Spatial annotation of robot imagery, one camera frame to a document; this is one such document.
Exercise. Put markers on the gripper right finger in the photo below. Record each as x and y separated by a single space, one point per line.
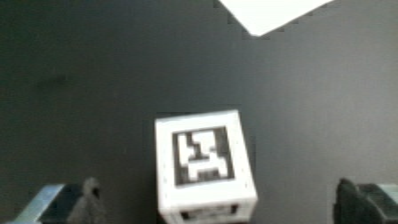
367 203

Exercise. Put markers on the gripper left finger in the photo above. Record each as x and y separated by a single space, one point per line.
66 204

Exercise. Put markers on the white chair leg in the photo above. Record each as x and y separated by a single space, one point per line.
205 182

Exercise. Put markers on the white marker sheet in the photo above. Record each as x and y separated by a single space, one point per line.
267 14

